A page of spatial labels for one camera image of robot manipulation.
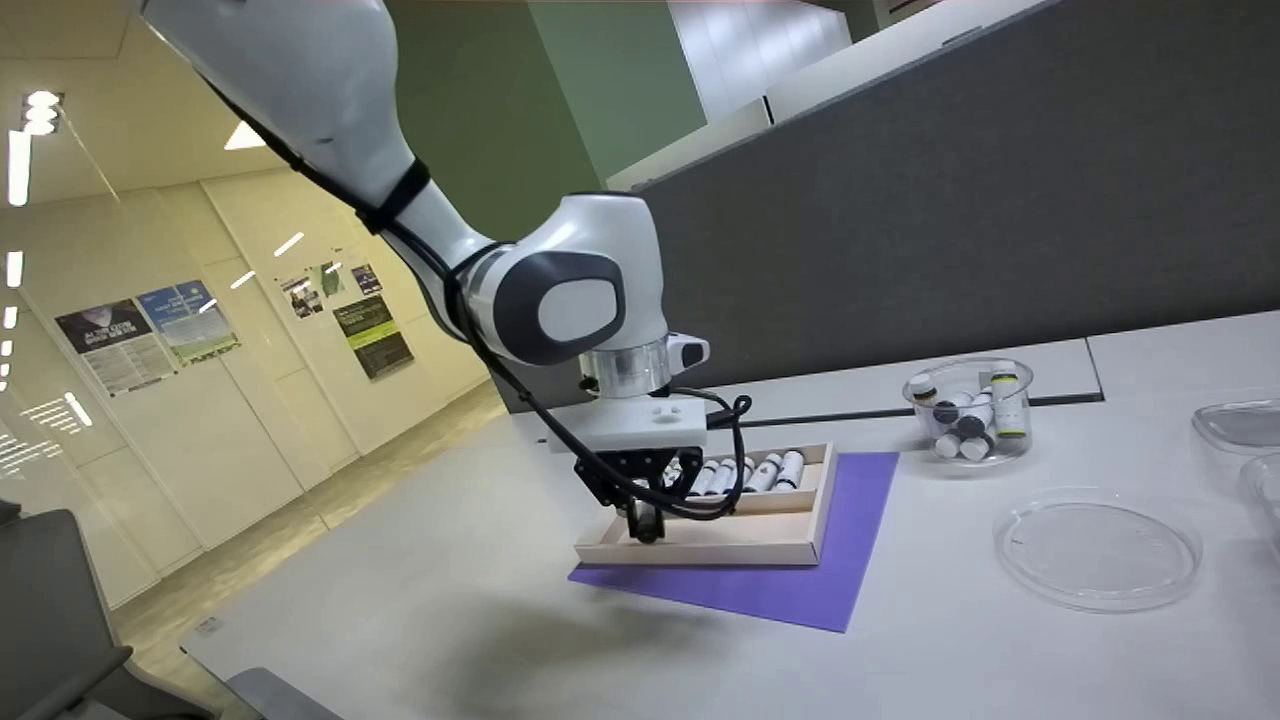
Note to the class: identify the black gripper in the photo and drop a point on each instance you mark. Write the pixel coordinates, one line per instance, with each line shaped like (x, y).
(643, 487)

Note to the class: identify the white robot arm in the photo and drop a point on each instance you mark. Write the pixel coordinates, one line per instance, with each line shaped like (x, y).
(317, 87)

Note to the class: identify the wooden tray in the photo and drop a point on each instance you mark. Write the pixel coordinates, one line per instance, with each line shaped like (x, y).
(763, 530)

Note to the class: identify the clear plastic container lid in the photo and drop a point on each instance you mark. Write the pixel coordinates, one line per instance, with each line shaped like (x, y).
(1240, 427)

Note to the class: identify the purple mat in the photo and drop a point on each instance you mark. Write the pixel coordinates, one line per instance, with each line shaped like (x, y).
(812, 593)

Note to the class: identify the clear glass bowl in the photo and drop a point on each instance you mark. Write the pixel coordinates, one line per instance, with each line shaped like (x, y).
(967, 381)

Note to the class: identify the white bottle yellow band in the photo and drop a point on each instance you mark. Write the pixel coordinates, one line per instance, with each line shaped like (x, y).
(1008, 412)

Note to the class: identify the clear round lid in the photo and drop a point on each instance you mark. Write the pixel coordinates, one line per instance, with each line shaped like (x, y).
(1096, 553)

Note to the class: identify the grey partition panel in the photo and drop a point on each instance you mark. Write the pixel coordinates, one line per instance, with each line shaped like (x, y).
(1074, 171)

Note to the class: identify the dark office chair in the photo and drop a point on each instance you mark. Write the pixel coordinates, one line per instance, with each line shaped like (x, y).
(59, 646)

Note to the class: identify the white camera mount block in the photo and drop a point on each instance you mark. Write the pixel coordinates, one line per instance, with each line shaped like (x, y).
(633, 427)

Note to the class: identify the wall posters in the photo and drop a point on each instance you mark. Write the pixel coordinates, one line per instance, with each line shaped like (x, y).
(157, 334)

